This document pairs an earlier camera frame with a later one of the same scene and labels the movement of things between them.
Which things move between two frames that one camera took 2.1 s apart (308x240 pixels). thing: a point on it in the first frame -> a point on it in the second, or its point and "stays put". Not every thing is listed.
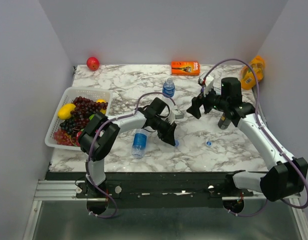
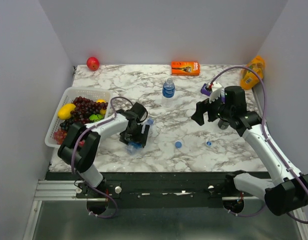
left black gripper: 167,135 -> 126,138
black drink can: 223,122 stays put
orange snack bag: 247,80 stays put
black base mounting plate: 158,189 stays put
